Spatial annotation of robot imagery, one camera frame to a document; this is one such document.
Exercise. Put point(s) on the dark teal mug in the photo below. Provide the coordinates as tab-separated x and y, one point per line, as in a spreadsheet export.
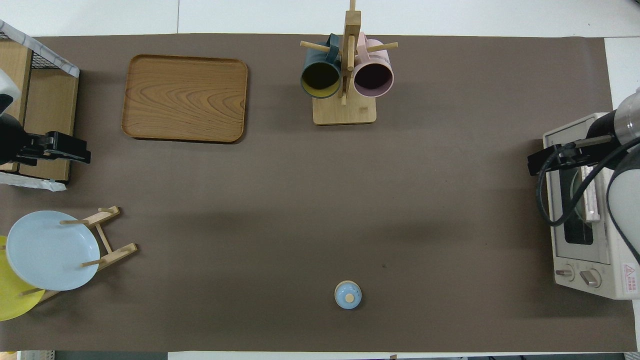
320	80

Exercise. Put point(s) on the brown table mat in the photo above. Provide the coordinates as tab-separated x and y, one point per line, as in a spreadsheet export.
320	210

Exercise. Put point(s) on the glass oven door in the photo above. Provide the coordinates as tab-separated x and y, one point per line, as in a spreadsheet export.
575	240

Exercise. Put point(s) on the wooden mug tree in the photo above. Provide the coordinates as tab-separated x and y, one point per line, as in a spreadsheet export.
345	112

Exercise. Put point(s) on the blue jar with wooden knob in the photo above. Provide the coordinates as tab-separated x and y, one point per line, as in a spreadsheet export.
347	296

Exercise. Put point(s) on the light green plate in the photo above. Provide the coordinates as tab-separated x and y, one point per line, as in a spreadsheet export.
576	200

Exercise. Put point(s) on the small oven control knob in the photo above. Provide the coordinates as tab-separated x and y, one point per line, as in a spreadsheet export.
565	273

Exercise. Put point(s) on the light blue plate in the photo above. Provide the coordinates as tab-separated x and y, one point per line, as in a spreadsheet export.
47	250

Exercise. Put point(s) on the large oven control knob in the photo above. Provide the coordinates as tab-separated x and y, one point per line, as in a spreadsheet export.
591	278

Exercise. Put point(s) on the wooden plate rack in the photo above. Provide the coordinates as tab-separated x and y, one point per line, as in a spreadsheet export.
107	245

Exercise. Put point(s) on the yellow plate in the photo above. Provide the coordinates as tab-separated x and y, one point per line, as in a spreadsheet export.
12	300

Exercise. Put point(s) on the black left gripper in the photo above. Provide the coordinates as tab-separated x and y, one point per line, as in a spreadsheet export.
12	142

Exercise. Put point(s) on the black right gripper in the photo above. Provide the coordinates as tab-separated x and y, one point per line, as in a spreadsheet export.
602	130

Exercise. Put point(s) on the pink mug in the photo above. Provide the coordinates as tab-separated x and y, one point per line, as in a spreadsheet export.
372	80

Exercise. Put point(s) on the beige toaster oven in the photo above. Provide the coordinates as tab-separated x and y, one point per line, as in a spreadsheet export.
612	285

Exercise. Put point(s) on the brown wooden tray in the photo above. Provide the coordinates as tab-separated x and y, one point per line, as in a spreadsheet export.
185	97

